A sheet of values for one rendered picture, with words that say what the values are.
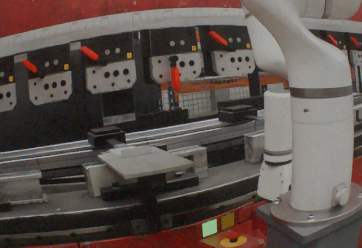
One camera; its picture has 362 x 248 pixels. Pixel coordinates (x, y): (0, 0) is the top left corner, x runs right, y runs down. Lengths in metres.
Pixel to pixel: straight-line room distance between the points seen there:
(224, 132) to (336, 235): 1.15
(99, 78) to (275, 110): 0.51
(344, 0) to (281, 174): 0.53
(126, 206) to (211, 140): 0.61
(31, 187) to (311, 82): 0.90
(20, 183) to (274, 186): 0.74
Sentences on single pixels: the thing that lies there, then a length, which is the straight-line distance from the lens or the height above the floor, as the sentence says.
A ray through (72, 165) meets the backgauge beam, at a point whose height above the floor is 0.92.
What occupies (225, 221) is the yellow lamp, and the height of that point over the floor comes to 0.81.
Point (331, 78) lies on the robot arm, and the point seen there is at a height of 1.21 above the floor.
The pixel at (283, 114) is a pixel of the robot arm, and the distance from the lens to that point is 0.93.
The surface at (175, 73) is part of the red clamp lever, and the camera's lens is 1.23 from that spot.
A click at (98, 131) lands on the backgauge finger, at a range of 1.45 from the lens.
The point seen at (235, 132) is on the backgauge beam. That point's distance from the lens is 1.70.
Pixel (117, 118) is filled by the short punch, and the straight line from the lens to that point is 1.26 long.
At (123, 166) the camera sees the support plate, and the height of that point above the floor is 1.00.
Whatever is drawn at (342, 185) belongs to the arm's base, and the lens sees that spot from 0.61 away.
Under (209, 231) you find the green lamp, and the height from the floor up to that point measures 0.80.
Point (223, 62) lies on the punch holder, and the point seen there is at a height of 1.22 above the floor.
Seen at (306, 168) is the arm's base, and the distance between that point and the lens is 0.59.
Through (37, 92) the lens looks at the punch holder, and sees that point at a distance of 1.16.
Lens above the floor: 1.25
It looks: 7 degrees down
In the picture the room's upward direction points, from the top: 6 degrees counter-clockwise
